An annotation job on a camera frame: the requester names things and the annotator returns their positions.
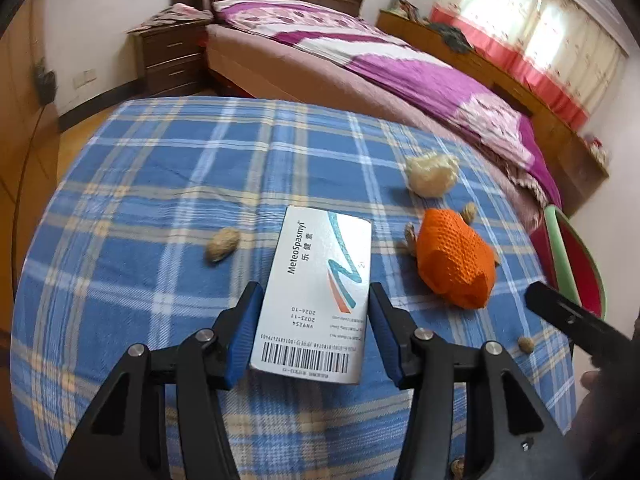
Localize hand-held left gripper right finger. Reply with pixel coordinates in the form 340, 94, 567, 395
367, 281, 583, 480

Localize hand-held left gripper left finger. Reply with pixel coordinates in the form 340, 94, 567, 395
54, 281, 266, 480

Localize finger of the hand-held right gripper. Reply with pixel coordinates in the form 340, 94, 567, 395
525, 281, 621, 361

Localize red green chair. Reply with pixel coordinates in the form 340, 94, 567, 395
530, 204, 608, 322

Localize white medicine box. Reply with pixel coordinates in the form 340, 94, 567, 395
248, 205, 373, 386

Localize person's right hand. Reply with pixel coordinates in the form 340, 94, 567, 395
575, 368, 640, 441

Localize broken peanut shell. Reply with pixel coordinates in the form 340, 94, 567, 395
400, 222, 424, 256

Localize cream fluffy ball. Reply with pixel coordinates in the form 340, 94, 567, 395
404, 153, 460, 198

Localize white and red ornaments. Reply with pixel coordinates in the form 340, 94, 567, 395
584, 135, 609, 162

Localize blue plaid cloth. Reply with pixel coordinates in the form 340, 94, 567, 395
11, 96, 577, 480

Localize long wooden cabinet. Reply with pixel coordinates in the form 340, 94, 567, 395
376, 8, 610, 218

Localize bed with purple quilt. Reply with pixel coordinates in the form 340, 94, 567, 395
210, 0, 563, 209

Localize pink bed mattress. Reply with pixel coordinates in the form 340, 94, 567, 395
205, 24, 544, 231

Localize wooden nightstand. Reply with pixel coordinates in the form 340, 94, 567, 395
127, 12, 214, 97

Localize pink and white curtain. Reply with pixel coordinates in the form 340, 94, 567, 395
431, 0, 629, 131

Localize dark grey clothes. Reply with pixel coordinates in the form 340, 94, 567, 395
425, 21, 474, 55

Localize wooden wardrobe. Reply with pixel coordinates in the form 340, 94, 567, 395
0, 0, 64, 271

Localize pink floral cloth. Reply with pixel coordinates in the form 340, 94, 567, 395
131, 2, 214, 31

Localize black power cable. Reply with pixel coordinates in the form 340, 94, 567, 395
10, 102, 47, 261

